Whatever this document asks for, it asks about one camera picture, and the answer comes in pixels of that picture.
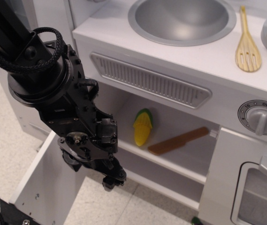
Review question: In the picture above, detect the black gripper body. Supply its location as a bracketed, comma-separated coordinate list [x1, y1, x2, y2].
[58, 137, 127, 181]

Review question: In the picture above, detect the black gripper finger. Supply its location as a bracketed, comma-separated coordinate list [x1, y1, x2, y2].
[102, 177, 124, 192]
[62, 151, 82, 172]

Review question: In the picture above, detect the white cabinet door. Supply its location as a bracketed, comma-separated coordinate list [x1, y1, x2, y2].
[9, 132, 87, 225]

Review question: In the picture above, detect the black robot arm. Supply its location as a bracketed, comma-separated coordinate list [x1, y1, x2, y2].
[0, 0, 127, 191]

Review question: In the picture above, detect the yellow toy corn cob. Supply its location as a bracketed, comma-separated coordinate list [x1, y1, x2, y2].
[133, 108, 153, 147]

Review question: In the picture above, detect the brown wooden toy knife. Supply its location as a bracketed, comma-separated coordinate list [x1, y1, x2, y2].
[148, 127, 209, 156]

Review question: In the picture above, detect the white toy fridge door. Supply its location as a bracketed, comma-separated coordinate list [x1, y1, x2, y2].
[0, 68, 51, 141]

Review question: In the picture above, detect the green toy on floor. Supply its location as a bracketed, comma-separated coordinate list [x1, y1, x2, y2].
[191, 217, 203, 225]

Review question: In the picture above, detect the silver vent grille panel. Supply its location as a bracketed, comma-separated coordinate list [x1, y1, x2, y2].
[90, 52, 212, 109]

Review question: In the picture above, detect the silver round sink basin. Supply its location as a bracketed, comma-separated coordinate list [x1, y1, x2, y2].
[128, 0, 236, 46]

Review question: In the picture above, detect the toy oven door window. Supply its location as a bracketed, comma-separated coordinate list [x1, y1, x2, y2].
[231, 162, 267, 225]

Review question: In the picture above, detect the grey timer knob dial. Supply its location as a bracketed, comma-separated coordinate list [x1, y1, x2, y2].
[237, 100, 267, 136]

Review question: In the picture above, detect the yellow slotted wooden spatula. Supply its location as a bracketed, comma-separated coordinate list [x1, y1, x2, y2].
[235, 5, 262, 73]

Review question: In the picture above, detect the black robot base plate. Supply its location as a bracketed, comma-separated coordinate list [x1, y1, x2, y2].
[0, 199, 39, 225]

